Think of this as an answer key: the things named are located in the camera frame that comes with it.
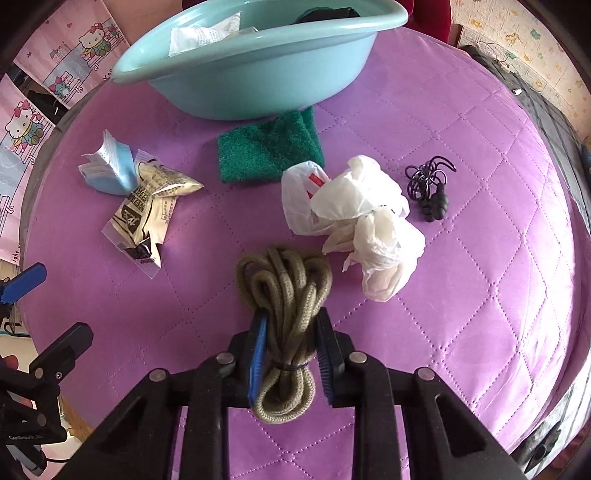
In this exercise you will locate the teal plastic basin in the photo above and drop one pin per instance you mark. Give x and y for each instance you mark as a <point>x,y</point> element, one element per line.
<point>258,78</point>

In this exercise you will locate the green scouring pad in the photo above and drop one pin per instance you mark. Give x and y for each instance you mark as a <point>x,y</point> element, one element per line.
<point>272,147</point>

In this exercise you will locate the black earphones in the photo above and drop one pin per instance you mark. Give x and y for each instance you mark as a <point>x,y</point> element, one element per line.
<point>431,189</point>

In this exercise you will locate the blue face mask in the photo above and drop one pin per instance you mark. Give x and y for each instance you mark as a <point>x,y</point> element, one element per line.
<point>113,168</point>

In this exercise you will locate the red tufted velvet sofa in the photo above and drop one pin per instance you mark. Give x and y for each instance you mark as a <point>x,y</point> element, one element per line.
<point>427,18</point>

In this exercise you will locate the snack packet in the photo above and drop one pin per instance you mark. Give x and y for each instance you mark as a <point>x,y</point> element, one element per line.
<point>152,203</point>

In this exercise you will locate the black glove with green cuff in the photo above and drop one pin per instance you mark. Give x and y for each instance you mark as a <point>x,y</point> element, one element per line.
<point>328,15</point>

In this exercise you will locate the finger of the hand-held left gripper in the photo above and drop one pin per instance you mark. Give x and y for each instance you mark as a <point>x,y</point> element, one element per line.
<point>64,346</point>
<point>23,281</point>

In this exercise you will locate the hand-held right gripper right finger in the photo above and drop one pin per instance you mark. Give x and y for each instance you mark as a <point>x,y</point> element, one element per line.
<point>325,355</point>

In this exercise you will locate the grey underlay cloth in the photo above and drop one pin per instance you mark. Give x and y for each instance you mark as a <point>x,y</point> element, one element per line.
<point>60,134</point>

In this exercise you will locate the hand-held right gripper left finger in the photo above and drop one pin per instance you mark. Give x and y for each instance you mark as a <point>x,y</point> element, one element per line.
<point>258,355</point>

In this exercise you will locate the clear plastic bag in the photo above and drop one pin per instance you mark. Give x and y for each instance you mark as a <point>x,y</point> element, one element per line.
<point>203,34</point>

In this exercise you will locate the white plastic bag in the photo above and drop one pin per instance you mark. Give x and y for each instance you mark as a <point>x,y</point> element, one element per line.
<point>364,217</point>

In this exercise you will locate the pink cartoon cat curtain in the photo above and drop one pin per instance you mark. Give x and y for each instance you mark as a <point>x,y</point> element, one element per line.
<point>69,55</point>
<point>18,152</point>

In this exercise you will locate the grey plaid bed sheet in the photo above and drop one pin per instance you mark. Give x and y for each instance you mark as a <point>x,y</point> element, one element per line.
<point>554,120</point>

